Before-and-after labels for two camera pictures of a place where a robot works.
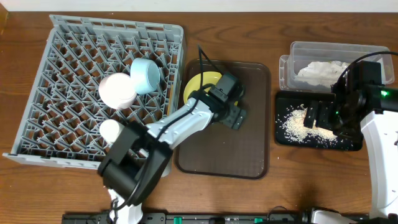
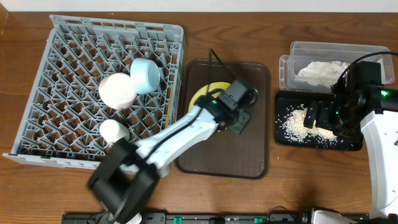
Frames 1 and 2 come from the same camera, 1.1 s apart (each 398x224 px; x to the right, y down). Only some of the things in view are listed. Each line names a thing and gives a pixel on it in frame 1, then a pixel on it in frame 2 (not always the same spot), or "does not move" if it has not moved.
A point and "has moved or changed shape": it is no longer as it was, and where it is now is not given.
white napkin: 325,73 does not move
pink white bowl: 117,91 does not move
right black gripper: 322,119 does not move
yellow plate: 194,83 has moved or changed shape
